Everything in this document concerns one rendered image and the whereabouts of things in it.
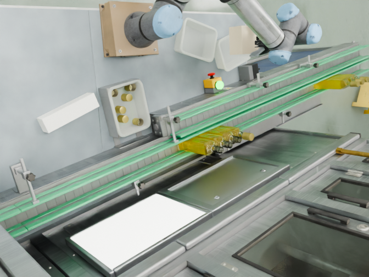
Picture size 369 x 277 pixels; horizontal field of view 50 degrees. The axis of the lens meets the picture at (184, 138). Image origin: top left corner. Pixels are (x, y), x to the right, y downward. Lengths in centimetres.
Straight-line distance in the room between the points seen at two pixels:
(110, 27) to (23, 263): 118
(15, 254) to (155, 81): 130
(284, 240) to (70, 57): 108
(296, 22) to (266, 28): 17
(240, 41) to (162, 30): 38
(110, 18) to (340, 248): 120
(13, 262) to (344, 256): 89
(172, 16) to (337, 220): 95
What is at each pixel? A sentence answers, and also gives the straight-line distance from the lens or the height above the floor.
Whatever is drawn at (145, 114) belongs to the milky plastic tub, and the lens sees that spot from 179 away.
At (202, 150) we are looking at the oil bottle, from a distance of 173.
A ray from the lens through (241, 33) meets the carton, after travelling 177.
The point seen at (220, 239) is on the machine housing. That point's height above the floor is 143.
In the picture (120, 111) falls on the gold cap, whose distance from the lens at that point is 174.
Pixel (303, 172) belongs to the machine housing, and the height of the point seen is 139.
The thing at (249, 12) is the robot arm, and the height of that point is 144.
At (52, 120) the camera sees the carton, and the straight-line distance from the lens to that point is 162.
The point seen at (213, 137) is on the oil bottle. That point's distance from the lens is 176.
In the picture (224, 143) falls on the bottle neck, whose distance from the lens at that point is 172.
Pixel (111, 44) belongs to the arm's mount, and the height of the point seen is 82.
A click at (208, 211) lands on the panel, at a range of 145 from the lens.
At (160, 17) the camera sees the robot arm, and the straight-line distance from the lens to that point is 156.
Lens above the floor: 232
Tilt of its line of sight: 50 degrees down
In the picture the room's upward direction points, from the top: 100 degrees clockwise
